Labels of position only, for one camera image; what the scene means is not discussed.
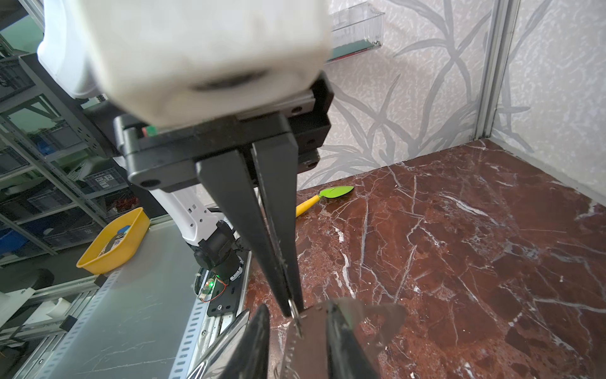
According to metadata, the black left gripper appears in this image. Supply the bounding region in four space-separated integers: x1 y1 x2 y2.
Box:
113 73 334 317

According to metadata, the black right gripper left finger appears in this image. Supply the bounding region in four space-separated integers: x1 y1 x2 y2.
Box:
188 305 271 378

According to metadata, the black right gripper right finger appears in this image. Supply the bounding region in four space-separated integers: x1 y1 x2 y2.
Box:
326 299 379 378

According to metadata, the metal keyring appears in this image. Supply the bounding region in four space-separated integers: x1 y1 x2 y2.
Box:
288 298 303 339

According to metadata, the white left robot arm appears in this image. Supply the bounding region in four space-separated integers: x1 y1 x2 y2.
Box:
37 1 334 317

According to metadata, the green yellow garden spade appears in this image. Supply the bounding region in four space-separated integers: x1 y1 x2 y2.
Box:
295 186 354 217

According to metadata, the yellow plastic tray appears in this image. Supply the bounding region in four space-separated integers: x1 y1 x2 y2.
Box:
77 207 151 275

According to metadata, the metal storage shelf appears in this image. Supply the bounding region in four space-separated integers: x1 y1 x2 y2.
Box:
1 39 140 266

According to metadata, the clear plastic wall bin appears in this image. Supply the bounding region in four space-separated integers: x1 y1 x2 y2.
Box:
327 2 385 63

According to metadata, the aluminium frame post right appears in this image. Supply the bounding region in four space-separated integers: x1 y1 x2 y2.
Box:
474 0 521 139

